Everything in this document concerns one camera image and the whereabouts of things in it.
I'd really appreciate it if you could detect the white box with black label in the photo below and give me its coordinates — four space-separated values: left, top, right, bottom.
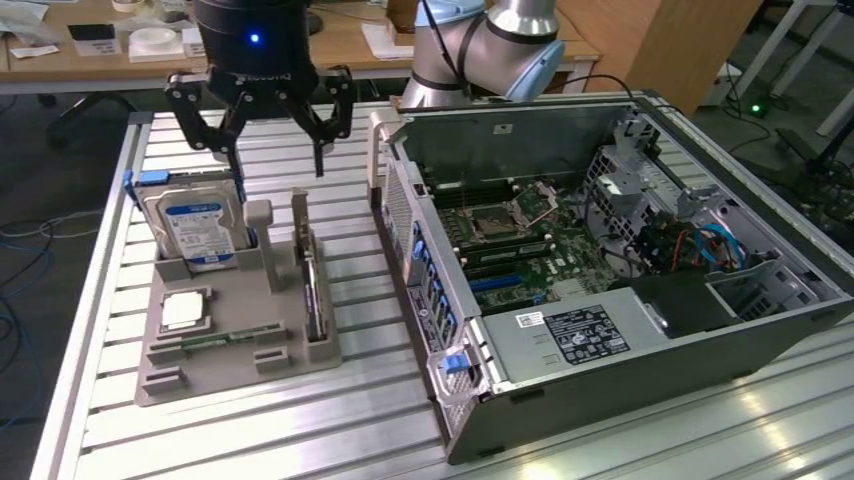
66 23 126 57

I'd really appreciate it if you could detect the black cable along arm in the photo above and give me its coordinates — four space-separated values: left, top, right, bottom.
418 0 473 91

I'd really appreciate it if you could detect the white table frame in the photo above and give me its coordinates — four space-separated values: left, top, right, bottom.
726 0 854 136

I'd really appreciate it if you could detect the white floor cable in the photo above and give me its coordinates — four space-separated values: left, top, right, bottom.
0 209 102 240

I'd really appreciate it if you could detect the black office chair base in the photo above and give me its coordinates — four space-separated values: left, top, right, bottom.
39 92 142 149

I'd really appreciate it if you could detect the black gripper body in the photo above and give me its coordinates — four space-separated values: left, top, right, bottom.
194 0 322 121

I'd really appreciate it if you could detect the wooden desk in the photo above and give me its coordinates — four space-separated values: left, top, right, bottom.
0 0 606 96

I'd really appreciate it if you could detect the metal socket cover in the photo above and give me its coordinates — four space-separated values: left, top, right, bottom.
508 180 564 221

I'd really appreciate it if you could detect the red wire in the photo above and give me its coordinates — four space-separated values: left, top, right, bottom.
672 230 702 266

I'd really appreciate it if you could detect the silver CPU chip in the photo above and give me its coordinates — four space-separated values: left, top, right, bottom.
159 293 210 332

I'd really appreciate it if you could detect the green loose RAM stick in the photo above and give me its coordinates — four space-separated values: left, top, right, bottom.
178 329 262 352

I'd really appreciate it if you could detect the black equipment stand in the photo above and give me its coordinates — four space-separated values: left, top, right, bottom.
777 127 854 221

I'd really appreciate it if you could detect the hard disk with blue carrier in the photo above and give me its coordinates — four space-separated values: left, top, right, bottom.
122 168 261 275

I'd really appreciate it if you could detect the blue SATA wire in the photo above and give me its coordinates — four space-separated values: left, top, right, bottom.
693 223 750 271

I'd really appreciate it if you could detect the blue expansion slot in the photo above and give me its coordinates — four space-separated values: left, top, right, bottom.
469 275 525 294

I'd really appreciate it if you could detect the dark grey open PC case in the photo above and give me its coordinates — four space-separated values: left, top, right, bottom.
367 89 854 467

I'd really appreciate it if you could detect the black installed RAM stick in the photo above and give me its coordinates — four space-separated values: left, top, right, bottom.
457 241 557 268

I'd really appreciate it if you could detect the blue floor cable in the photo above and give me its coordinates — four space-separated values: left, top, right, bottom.
0 239 59 426

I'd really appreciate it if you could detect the perforated silver drive cage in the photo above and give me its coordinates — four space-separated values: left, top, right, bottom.
578 144 680 241

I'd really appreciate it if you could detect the black cable behind case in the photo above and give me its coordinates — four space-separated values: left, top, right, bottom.
557 73 646 101

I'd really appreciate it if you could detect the silver power supply unit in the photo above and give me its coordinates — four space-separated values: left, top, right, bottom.
478 287 670 387

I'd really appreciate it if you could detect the metal CPU socket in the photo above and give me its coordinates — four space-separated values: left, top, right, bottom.
466 202 533 242

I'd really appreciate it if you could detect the clear plastic bag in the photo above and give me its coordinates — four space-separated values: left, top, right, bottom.
0 0 57 44

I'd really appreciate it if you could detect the power strip with green light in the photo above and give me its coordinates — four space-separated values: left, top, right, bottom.
737 97 776 121

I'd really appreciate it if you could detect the black RAM slot row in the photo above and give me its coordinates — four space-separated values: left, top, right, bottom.
426 180 520 202

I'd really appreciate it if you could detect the silver disk bay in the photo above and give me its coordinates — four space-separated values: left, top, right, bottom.
705 259 840 321

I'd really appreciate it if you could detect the brown cardboard box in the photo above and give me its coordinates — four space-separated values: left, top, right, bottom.
386 0 424 34

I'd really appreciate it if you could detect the grey printed parts rack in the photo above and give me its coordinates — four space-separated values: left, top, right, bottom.
133 198 346 409

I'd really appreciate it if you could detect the white paper stack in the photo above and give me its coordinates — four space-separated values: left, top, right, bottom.
361 22 420 61

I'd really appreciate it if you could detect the green motherboard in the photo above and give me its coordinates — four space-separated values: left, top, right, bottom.
426 172 642 314

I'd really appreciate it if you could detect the green graphics card black cooler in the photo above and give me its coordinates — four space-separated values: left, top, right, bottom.
290 186 331 347

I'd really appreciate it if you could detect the white box with tape roll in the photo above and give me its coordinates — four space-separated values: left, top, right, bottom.
127 27 187 64

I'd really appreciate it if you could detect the small white box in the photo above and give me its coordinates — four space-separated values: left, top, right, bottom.
181 27 207 58

